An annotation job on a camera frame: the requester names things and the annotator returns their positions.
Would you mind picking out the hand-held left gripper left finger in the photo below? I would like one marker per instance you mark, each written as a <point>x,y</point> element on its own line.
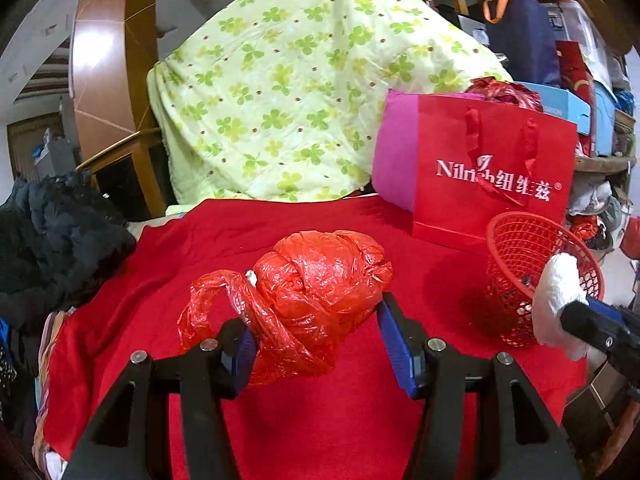
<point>246,360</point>

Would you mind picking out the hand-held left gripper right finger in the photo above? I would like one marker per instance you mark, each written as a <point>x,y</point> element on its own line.
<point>397,350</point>

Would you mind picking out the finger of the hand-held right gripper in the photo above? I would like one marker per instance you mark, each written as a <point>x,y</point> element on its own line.
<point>595,330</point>
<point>602,304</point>

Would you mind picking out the white plastic bag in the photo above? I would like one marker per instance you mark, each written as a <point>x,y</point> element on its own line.
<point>555,295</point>

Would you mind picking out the red plastic bag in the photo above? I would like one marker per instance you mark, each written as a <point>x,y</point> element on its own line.
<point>505,92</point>
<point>310,300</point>

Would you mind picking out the red plastic basket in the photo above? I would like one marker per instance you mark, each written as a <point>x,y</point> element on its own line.
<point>520,265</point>

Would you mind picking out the red cloth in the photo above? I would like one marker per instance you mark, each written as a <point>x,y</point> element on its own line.
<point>320,425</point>

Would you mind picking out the red paper gift bag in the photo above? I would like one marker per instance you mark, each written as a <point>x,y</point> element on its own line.
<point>490,175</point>

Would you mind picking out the striped cloth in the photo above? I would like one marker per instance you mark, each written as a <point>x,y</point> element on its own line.
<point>42,360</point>

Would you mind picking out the blue cardboard box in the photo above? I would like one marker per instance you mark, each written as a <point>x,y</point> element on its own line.
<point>560,105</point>

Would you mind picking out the black jacket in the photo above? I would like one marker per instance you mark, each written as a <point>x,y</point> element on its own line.
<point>55,240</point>

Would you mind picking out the crumpled red plastic bag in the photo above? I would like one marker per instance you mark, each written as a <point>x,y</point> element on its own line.
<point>505,92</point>

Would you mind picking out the green clover print quilt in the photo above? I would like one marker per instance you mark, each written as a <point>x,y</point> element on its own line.
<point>300,85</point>

